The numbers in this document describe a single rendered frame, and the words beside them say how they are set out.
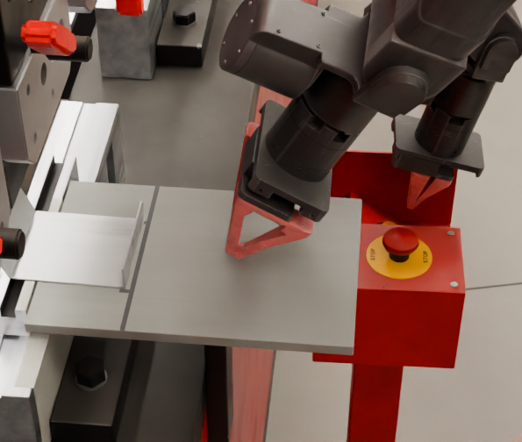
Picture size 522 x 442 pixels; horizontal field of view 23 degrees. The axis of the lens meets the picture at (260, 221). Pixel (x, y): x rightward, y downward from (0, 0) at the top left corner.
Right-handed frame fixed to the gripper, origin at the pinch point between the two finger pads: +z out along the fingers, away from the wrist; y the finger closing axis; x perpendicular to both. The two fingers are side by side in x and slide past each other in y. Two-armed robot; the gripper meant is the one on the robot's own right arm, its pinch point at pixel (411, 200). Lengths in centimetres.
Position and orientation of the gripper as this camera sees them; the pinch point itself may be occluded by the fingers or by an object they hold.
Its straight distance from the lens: 148.1
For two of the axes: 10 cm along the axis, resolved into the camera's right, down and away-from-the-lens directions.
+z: -2.5, 7.1, 6.5
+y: -9.7, -2.3, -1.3
